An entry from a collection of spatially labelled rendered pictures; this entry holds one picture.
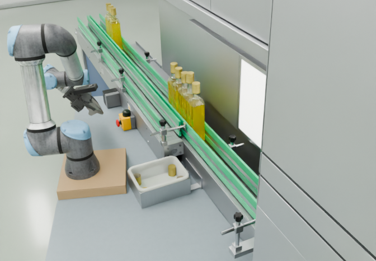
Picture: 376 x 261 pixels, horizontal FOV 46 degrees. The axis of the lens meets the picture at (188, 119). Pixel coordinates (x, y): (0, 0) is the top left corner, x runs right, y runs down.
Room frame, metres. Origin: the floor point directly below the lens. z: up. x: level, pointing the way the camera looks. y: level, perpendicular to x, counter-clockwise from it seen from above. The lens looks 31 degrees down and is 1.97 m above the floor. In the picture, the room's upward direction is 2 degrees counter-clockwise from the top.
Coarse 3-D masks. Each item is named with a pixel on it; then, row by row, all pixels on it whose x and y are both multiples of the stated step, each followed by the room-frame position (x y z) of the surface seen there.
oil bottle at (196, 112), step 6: (192, 102) 1.63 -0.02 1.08; (198, 102) 1.63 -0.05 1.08; (192, 108) 1.62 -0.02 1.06; (198, 108) 1.63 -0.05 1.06; (192, 114) 1.63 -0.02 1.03; (198, 114) 1.63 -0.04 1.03; (204, 114) 1.65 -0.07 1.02; (192, 120) 1.63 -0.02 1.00; (198, 120) 1.63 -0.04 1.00; (204, 120) 1.64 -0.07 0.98; (192, 126) 1.63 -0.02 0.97; (198, 126) 1.63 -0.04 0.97; (204, 126) 1.64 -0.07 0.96; (198, 132) 1.63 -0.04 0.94; (204, 132) 1.64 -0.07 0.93; (204, 138) 1.64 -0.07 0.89
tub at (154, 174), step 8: (160, 160) 1.56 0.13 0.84; (168, 160) 1.58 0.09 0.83; (176, 160) 1.56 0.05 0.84; (136, 168) 1.52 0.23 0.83; (144, 168) 1.53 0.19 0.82; (152, 168) 1.54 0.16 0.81; (160, 168) 1.56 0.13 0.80; (176, 168) 1.55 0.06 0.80; (184, 168) 1.50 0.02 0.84; (144, 176) 1.53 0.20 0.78; (152, 176) 1.54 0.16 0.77; (160, 176) 1.54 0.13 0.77; (168, 176) 1.53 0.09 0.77; (176, 176) 1.53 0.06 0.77; (184, 176) 1.44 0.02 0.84; (136, 184) 1.40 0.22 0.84; (144, 184) 1.49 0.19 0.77; (152, 184) 1.48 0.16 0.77; (160, 184) 1.39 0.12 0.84; (168, 184) 1.40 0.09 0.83
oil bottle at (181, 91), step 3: (180, 87) 1.76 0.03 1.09; (180, 90) 1.75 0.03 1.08; (183, 90) 1.74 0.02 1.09; (186, 90) 1.74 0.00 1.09; (180, 93) 1.74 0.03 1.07; (183, 93) 1.73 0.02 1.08; (180, 96) 1.74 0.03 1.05; (180, 99) 1.74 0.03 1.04; (180, 102) 1.75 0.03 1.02; (180, 105) 1.75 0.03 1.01; (180, 108) 1.75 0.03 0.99; (180, 111) 1.75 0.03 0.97; (183, 111) 1.73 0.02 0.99; (180, 114) 1.75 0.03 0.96; (183, 114) 1.73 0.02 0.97; (183, 117) 1.73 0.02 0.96
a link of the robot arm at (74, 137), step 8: (72, 120) 1.61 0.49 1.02; (80, 120) 1.62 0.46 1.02; (64, 128) 1.54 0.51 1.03; (72, 128) 1.55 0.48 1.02; (80, 128) 1.55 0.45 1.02; (88, 128) 1.57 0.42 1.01; (64, 136) 1.53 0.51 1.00; (72, 136) 1.51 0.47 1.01; (80, 136) 1.52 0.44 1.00; (88, 136) 1.55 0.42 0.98; (64, 144) 1.51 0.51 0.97; (72, 144) 1.51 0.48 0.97; (80, 144) 1.52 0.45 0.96; (88, 144) 1.55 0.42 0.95; (64, 152) 1.52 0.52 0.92; (72, 152) 1.52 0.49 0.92; (80, 152) 1.52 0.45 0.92; (88, 152) 1.54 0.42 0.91
